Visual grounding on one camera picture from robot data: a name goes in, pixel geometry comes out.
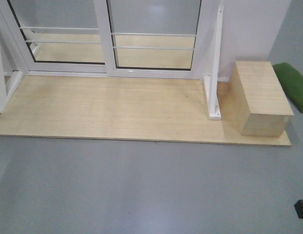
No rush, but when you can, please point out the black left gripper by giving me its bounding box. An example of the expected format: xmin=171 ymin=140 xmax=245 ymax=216
xmin=294 ymin=199 xmax=303 ymax=219

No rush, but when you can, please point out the white sliding glass door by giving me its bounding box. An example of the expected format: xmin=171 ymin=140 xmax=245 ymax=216
xmin=94 ymin=0 xmax=219 ymax=79

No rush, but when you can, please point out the white fixed glass door panel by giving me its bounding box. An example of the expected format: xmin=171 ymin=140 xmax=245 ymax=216
xmin=0 ymin=0 xmax=109 ymax=74

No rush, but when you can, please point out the light wooden box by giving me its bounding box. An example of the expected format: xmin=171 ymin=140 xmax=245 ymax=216
xmin=229 ymin=61 xmax=294 ymax=137

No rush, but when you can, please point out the green cushion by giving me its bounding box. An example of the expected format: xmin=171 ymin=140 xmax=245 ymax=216
xmin=273 ymin=62 xmax=303 ymax=113

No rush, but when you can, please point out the light wooden base board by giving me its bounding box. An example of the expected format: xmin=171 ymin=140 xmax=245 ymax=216
xmin=0 ymin=76 xmax=291 ymax=147

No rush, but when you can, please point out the white right support bracket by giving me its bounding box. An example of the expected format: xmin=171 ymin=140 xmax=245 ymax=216
xmin=203 ymin=2 xmax=224 ymax=120

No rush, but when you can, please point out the white left support frame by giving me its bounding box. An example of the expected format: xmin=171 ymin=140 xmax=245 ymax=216
xmin=0 ymin=50 xmax=23 ymax=114

